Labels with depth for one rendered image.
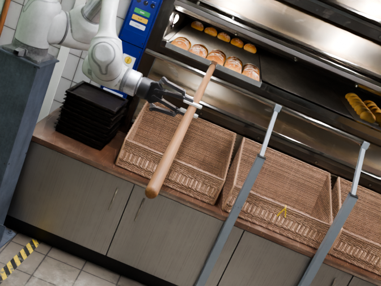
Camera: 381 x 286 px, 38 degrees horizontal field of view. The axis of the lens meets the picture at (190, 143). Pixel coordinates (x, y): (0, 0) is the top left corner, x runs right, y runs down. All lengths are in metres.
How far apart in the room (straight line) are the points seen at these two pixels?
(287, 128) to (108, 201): 1.10
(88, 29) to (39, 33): 0.21
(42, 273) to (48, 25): 1.22
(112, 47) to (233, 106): 1.49
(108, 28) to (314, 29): 1.53
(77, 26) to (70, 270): 1.25
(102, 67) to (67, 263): 1.48
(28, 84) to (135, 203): 0.81
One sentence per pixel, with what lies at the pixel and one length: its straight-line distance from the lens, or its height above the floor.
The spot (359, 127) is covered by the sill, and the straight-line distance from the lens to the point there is 3.28.
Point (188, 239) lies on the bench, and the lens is 2.90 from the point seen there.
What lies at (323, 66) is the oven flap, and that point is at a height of 1.41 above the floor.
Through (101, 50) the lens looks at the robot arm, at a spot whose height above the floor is 1.31.
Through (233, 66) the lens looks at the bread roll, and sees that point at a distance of 2.99.
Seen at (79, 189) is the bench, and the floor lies 0.40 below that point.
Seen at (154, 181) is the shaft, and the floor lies 1.21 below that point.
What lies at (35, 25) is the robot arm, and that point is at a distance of 2.53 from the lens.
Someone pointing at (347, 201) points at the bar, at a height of 0.92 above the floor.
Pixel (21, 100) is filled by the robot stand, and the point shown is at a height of 0.82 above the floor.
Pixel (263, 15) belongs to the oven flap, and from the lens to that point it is 3.11.
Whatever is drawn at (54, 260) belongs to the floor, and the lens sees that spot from 3.04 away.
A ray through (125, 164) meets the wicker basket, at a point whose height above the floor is 0.59.
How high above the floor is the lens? 1.71
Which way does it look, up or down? 18 degrees down
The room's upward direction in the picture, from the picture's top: 23 degrees clockwise
